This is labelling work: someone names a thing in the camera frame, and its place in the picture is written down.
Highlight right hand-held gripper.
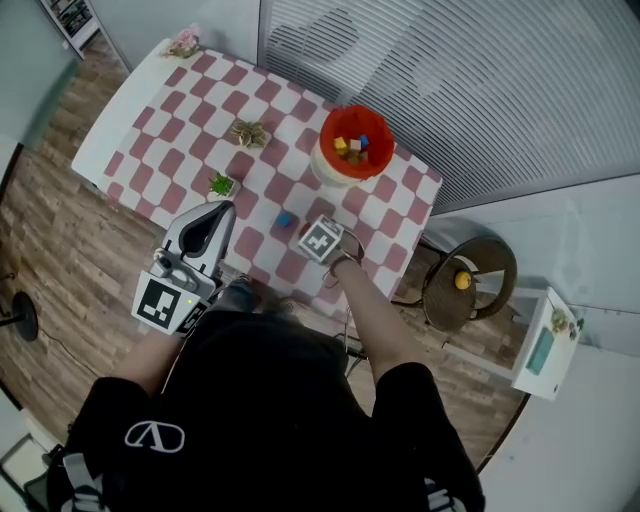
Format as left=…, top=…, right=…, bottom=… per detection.
left=298, top=214, right=365, bottom=265

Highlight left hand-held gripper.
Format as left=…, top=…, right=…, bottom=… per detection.
left=130, top=199, right=238, bottom=338

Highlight person's left forearm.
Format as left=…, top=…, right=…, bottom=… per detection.
left=112, top=327, right=181, bottom=396

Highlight person's right forearm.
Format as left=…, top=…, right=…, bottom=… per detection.
left=332, top=259, right=419, bottom=386

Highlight green potted plant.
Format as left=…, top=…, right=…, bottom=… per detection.
left=207, top=172, right=242, bottom=204

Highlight red and cream bucket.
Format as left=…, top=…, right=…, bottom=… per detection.
left=310, top=104, right=396, bottom=189

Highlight person's left shoe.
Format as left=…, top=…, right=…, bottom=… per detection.
left=219, top=274, right=256, bottom=314

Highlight brown succulent potted plant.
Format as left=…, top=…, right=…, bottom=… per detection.
left=229, top=119, right=271, bottom=151

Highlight pink checkered tablecloth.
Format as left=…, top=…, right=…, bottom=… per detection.
left=103, top=48, right=444, bottom=321

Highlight dark wicker chair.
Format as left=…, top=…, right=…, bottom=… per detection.
left=392, top=235, right=519, bottom=334

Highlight person's black shirt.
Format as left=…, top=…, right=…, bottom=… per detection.
left=47, top=309, right=486, bottom=512

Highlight black fan stand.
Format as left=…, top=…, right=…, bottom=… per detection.
left=0, top=291, right=40, bottom=343

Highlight white window blinds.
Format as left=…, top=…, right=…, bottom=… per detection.
left=257, top=0, right=640, bottom=214

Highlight white shelf unit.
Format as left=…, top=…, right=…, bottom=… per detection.
left=37, top=0, right=101, bottom=61

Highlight teal book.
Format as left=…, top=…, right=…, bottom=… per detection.
left=524, top=328, right=556, bottom=375

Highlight small flower decoration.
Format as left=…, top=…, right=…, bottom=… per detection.
left=549, top=307, right=587, bottom=339

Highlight white side table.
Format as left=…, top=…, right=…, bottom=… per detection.
left=442, top=285, right=581, bottom=401

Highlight black metal frame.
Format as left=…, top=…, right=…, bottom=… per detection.
left=332, top=332, right=371, bottom=376

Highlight grey left shoulder strap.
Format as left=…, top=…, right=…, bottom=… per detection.
left=62, top=452, right=109, bottom=512

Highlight grey shoulder strap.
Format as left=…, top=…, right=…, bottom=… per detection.
left=423, top=477, right=461, bottom=512
left=62, top=452, right=109, bottom=512

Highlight grey right shoulder strap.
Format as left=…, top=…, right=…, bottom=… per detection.
left=423, top=477, right=461, bottom=512

